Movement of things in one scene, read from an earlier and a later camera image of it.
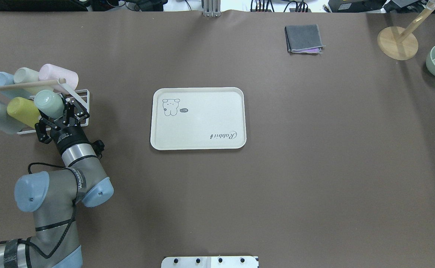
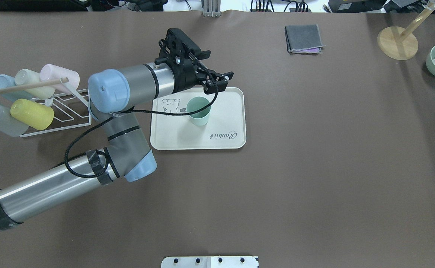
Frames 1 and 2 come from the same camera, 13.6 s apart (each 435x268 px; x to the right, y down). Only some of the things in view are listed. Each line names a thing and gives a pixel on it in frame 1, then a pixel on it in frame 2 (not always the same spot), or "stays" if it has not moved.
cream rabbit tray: [185, 118] stays
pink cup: [48, 72] stays
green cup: [50, 103] → [195, 103]
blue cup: [0, 78] stays
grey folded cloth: [303, 39] stays
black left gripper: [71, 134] → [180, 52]
